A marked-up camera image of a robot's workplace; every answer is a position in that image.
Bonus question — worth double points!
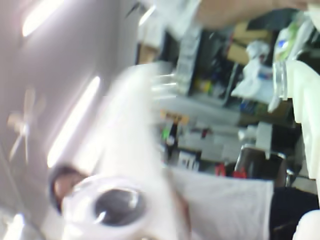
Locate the dark metal chair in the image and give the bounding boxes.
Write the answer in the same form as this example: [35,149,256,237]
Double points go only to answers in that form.
[234,144,288,188]

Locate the person white shirt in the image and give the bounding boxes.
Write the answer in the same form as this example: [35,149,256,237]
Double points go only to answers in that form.
[172,168,275,240]

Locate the clear plastic drawer unit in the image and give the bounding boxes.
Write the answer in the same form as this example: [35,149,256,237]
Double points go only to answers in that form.
[176,29,201,96]

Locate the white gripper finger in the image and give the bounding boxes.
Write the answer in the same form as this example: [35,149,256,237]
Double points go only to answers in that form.
[271,59,320,181]
[61,62,192,240]

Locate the white blue plastic bag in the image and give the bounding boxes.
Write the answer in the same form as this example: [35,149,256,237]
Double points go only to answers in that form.
[231,39,276,100]

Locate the long ceiling light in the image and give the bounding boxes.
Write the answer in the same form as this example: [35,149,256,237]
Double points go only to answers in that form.
[0,212,26,240]
[138,4,157,26]
[46,74,101,169]

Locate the person bare forearm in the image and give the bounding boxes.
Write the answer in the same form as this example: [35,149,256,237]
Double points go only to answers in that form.
[197,0,310,28]

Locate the person black trousers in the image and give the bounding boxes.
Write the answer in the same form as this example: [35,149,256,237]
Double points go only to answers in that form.
[269,186,320,240]

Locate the cross shaped ceiling fixture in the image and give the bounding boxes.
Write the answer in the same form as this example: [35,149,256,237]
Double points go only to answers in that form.
[7,87,48,163]

